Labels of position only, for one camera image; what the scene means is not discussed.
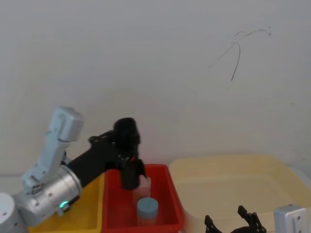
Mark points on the clear jar with blue lid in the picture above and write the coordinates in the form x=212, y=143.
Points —
x=147, y=206

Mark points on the silver and grey left robot arm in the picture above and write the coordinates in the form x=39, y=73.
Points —
x=48, y=187

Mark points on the cream plastic tub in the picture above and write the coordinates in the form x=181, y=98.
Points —
x=226, y=184

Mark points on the yellow plastic bin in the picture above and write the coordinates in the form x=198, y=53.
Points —
x=90, y=208

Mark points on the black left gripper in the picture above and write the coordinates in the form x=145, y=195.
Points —
x=94, y=157

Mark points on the clear jar with pink contents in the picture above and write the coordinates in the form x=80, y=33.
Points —
x=144, y=190

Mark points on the red plastic bin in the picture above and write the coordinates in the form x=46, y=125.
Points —
x=116, y=208

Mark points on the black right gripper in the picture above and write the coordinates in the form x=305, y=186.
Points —
x=239, y=230

